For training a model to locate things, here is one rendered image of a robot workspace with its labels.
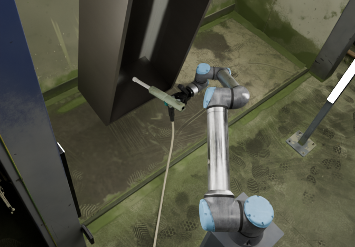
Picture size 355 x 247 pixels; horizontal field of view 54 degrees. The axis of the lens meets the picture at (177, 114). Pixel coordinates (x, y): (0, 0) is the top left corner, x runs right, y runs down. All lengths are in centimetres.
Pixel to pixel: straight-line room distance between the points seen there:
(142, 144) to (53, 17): 124
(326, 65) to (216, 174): 225
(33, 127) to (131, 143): 174
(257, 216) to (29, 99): 113
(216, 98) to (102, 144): 127
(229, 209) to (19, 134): 101
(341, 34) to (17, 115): 297
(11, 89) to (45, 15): 205
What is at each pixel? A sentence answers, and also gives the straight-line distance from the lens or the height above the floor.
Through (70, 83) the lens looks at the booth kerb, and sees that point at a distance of 315.
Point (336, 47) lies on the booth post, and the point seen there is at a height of 43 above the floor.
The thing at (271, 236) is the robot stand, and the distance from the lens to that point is 202.
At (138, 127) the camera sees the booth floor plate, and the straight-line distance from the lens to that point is 293.
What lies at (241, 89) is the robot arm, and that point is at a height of 107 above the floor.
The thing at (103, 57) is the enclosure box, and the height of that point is 111.
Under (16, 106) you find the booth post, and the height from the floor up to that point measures 163.
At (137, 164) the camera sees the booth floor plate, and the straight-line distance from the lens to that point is 274.
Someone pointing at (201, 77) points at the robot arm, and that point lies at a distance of 242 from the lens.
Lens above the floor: 243
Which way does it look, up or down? 52 degrees down
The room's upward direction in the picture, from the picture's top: 11 degrees clockwise
